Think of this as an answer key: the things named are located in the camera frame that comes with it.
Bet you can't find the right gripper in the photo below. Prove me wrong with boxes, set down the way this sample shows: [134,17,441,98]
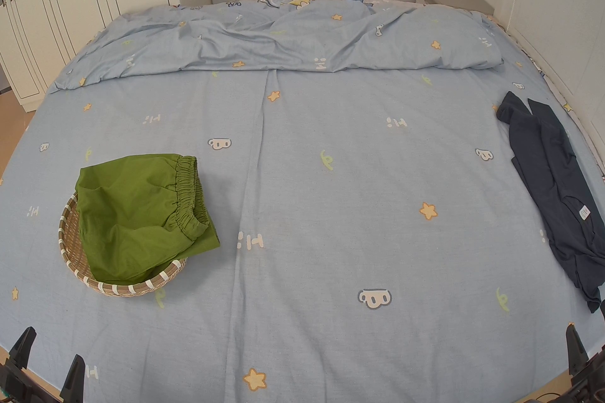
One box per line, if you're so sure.
[565,323,605,403]

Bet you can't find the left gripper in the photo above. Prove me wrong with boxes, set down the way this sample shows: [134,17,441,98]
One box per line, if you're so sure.
[0,326,87,403]

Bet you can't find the green shorts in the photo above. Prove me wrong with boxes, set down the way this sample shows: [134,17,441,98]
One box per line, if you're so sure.
[76,154,221,285]

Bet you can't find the round woven basket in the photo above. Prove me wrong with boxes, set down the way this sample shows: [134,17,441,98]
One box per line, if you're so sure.
[58,191,189,298]

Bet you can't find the bed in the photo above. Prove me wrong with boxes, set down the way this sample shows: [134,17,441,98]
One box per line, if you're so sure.
[0,0,605,403]

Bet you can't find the dark blue T-shirt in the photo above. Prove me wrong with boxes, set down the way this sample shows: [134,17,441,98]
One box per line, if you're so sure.
[495,91,605,315]

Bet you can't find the white wardrobe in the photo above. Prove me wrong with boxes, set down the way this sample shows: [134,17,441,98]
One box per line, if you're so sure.
[0,0,181,113]

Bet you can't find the pale blue quilt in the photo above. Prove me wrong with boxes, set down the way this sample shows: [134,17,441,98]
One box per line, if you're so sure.
[49,0,504,96]

